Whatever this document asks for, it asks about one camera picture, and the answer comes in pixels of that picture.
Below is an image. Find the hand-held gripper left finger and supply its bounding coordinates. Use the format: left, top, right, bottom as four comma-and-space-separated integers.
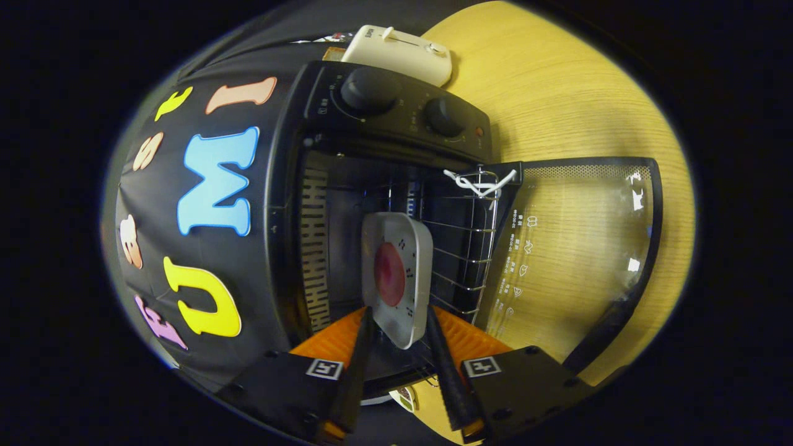
214, 305, 377, 444

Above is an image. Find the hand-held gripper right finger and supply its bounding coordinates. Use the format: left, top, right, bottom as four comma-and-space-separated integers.
424, 305, 598, 444

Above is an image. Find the white square plate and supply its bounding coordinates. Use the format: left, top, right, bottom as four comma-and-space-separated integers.
361, 212, 434, 351

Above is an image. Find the pink meat slice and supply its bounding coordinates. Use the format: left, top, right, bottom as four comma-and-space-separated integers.
374, 242, 406, 307

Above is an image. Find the black toaster oven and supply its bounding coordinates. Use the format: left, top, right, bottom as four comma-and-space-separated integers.
265, 61, 664, 400

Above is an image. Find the white toaster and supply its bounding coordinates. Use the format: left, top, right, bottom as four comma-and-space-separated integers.
341, 25, 453, 87

